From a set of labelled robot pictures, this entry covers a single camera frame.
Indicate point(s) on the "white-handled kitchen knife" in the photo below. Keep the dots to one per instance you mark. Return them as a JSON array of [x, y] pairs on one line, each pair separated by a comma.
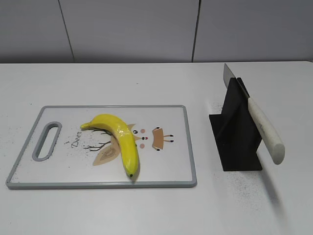
[[268, 133]]

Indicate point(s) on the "yellow plastic banana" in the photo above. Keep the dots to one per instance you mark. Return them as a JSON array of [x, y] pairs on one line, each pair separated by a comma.
[[122, 142]]

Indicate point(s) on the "black knife stand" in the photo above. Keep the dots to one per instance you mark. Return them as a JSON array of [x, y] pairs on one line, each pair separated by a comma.
[[236, 135]]

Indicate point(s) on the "white grey-rimmed cutting board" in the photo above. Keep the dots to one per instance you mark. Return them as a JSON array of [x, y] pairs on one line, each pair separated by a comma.
[[58, 154]]

